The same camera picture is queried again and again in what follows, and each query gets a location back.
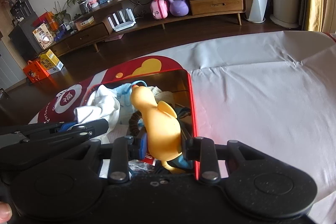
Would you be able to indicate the white cloth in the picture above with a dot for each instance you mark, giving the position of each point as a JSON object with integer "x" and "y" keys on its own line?
{"x": 102, "y": 104}

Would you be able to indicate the yellow cardboard box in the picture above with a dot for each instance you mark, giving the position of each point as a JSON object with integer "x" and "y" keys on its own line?
{"x": 50, "y": 62}

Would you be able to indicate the wooden TV cabinet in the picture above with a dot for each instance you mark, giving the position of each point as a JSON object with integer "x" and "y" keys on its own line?
{"x": 101, "y": 30}

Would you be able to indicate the blue face mask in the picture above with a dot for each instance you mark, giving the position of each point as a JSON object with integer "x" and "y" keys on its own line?
{"x": 123, "y": 93}

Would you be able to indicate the white router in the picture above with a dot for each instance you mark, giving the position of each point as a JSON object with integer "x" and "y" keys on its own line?
{"x": 121, "y": 20}

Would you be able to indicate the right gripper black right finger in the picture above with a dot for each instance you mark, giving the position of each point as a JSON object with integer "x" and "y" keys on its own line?
{"x": 187, "y": 144}

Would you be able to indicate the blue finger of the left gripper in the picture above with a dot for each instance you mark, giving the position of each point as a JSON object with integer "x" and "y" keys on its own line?
{"x": 66, "y": 126}

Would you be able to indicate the cereal box on cabinet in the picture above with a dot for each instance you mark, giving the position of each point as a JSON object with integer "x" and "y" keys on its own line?
{"x": 44, "y": 35}

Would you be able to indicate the purple kettlebell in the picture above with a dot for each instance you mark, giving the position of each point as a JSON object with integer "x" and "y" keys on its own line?
{"x": 178, "y": 7}

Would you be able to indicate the yellow rubber duck toy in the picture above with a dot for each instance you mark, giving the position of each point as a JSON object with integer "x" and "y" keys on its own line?
{"x": 162, "y": 127}

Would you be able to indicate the small white box on cabinet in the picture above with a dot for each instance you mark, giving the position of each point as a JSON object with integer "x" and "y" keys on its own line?
{"x": 80, "y": 24}

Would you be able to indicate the red metal tin box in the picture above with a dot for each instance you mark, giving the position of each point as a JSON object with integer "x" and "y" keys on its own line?
{"x": 172, "y": 87}

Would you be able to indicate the black cabinet with coffee machine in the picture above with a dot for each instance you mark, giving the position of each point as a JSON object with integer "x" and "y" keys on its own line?
{"x": 22, "y": 34}

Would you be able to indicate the orange gift box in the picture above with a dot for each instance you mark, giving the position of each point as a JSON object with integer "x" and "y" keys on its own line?
{"x": 35, "y": 72}

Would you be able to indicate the person's left hand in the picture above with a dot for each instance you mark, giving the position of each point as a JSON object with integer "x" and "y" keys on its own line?
{"x": 5, "y": 212}

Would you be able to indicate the blue rubber glove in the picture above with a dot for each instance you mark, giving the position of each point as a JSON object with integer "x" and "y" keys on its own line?
{"x": 185, "y": 121}

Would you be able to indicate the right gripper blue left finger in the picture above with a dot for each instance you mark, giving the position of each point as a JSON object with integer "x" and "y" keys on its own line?
{"x": 139, "y": 146}

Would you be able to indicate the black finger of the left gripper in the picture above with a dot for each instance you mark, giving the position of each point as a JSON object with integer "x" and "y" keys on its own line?
{"x": 93, "y": 128}

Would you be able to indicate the white and red tablecloth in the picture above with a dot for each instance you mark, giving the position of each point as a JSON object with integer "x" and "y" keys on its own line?
{"x": 272, "y": 91}

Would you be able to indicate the pink toy case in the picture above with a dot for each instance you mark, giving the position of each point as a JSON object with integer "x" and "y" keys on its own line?
{"x": 159, "y": 9}

